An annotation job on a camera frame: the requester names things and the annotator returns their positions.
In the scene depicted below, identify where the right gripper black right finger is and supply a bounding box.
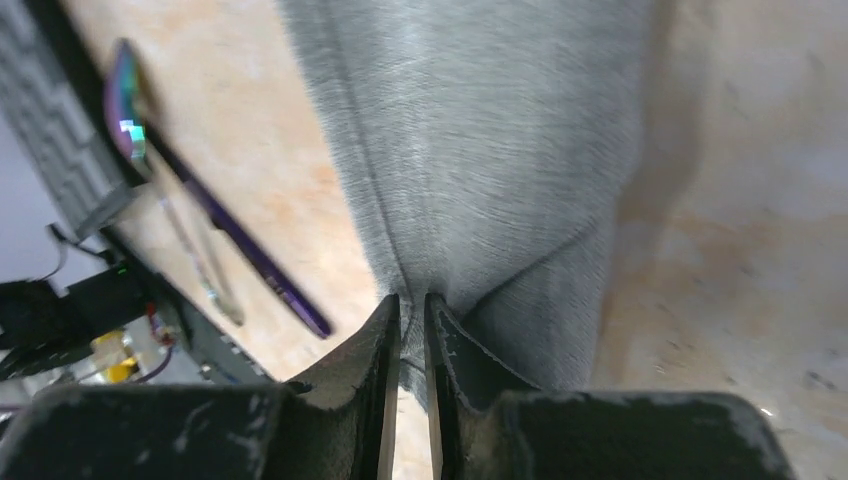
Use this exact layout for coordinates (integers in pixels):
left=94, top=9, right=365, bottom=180
left=424, top=294, right=795, bottom=479

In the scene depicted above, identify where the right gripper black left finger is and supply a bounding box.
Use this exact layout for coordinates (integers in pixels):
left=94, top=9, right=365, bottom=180
left=1, top=295, right=400, bottom=479

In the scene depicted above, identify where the iridescent purple knife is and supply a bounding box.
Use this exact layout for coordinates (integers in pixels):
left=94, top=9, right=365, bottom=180
left=146, top=126, right=335, bottom=339

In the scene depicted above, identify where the grey cloth napkin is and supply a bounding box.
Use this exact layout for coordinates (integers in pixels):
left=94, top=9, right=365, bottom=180
left=279, top=1, right=656, bottom=401

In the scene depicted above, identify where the iridescent purple spoon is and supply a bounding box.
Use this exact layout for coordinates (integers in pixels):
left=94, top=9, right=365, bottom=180
left=103, top=38, right=245, bottom=327

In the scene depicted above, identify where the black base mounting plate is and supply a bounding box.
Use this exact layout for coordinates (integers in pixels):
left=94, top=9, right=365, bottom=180
left=21, top=1, right=272, bottom=385

